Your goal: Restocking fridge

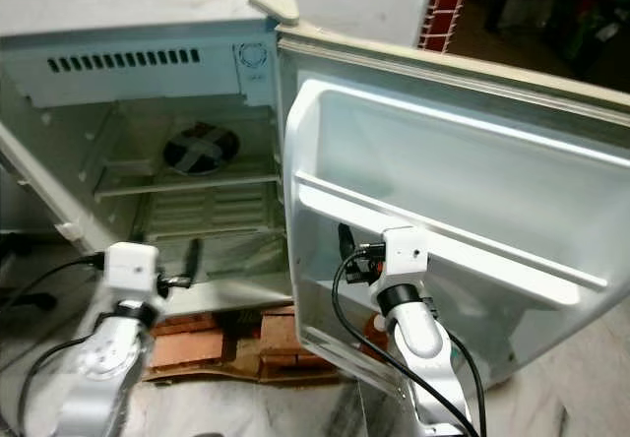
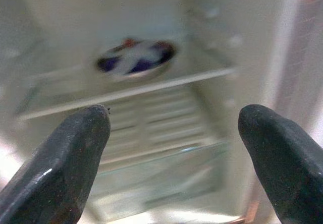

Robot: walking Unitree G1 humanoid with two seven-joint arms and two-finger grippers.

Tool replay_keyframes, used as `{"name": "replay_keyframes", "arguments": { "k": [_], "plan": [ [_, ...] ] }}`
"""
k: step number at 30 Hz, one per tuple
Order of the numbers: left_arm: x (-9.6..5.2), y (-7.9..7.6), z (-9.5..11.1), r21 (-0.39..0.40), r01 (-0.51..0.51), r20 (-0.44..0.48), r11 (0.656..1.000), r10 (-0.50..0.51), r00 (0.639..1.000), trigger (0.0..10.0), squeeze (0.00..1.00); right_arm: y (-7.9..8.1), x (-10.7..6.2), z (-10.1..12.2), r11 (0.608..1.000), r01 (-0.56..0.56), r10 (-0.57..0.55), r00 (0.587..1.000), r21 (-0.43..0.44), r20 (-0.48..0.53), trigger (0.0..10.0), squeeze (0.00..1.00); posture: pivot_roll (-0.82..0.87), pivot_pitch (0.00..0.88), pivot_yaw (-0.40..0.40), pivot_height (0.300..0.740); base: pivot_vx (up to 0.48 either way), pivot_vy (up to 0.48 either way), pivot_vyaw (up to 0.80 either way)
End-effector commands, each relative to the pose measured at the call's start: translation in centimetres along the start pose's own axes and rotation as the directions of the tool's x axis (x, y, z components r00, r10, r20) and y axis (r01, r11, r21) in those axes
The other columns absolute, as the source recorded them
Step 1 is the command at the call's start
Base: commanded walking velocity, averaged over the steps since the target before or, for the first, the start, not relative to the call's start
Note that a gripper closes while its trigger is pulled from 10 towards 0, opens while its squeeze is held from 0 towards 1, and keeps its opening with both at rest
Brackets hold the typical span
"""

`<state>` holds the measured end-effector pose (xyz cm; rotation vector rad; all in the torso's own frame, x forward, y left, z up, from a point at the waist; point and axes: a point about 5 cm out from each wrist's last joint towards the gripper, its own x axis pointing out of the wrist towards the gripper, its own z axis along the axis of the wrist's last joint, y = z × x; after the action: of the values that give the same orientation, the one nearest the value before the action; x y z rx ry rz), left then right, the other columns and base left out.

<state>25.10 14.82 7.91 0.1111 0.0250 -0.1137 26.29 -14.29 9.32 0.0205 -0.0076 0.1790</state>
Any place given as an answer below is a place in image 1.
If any clear fridge shelf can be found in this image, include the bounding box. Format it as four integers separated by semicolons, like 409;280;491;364
94;156;282;200

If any wooden base board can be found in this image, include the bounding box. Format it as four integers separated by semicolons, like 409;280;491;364
146;356;357;386

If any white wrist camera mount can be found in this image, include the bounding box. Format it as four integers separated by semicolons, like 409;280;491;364
380;224;431;287
102;241;160;297

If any red brick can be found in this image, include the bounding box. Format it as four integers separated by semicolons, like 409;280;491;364
151;329;210;370
259;308;298;361
362;312;392;356

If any red tiled pillar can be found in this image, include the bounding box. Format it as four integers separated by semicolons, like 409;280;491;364
416;0;475;53

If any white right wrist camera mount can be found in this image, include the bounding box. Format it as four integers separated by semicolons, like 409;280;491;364
380;224;431;287

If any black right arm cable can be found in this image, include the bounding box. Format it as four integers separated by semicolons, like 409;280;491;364
331;248;488;437

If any black round fridge fan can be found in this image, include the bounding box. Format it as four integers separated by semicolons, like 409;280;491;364
162;121;243;176

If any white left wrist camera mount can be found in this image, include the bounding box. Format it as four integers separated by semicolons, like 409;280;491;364
102;241;160;297

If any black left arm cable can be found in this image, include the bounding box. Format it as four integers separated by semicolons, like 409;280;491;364
15;250;107;437

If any grey small fridge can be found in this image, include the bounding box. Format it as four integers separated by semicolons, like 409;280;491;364
0;0;301;320

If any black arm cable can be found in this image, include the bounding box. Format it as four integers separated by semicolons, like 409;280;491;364
15;250;107;437
331;248;488;437

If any white fridge door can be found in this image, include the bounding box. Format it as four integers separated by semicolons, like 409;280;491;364
274;19;630;391

